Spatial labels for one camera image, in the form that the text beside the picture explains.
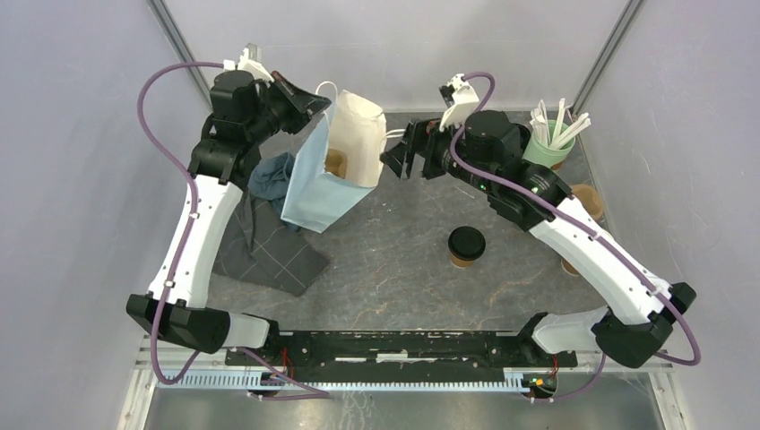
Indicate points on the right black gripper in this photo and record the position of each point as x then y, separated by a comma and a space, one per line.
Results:
424, 137

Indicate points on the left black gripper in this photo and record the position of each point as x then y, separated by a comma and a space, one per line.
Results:
313, 104

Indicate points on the light blue paper bag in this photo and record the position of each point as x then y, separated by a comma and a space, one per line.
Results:
356, 126

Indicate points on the brown pulp cup carrier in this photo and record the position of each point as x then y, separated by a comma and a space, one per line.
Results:
336, 163

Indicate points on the brown paper coffee cup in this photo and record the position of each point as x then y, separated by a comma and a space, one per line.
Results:
461, 259

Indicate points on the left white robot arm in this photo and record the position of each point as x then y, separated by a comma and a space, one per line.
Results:
246, 111

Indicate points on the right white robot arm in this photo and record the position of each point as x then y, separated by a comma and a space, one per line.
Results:
640, 310

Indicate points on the blue crumpled cloth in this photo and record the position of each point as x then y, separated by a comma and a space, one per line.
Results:
270, 180

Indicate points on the green cup holder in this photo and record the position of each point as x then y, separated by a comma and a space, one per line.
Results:
541, 154

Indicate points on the white wrapped straws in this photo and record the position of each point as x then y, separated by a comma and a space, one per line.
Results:
564, 128

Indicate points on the dark grey checked cloth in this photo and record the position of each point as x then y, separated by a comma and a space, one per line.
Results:
258, 248

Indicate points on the stack of paper cups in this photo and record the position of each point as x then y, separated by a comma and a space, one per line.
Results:
569, 268

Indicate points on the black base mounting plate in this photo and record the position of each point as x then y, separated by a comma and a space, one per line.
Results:
407, 356

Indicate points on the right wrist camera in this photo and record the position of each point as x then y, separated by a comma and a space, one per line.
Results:
460, 99

